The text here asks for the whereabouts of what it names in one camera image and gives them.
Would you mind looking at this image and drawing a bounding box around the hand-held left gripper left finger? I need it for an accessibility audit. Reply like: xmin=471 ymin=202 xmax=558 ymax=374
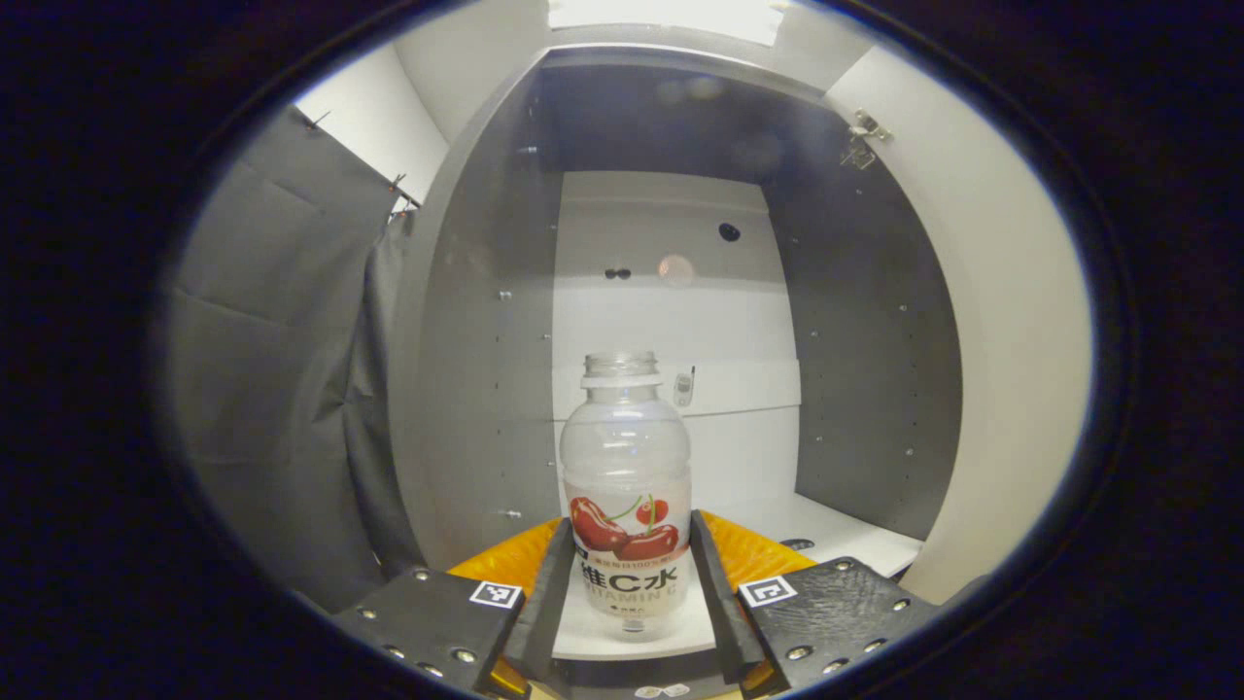
xmin=330 ymin=517 xmax=576 ymax=696

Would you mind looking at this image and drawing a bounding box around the large ceiling light panel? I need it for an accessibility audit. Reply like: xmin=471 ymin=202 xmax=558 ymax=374
xmin=546 ymin=0 xmax=783 ymax=46

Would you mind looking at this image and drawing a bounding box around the metal door hinge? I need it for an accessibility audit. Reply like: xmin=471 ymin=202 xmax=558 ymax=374
xmin=841 ymin=109 xmax=893 ymax=172

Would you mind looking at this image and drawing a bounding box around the clear plastic bottle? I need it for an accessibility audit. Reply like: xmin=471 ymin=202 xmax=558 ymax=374
xmin=559 ymin=352 xmax=694 ymax=643

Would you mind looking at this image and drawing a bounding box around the light grey cabinet door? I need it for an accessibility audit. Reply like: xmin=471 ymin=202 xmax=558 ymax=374
xmin=824 ymin=44 xmax=1094 ymax=606

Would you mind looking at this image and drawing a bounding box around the grey cabinet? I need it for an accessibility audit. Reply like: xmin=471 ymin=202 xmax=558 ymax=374
xmin=389 ymin=44 xmax=963 ymax=623

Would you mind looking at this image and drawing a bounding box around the black backdrop cloth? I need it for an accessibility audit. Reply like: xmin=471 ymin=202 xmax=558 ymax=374
xmin=165 ymin=105 xmax=429 ymax=613

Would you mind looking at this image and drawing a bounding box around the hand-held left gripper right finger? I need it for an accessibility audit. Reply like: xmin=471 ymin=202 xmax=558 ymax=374
xmin=688 ymin=510 xmax=942 ymax=696

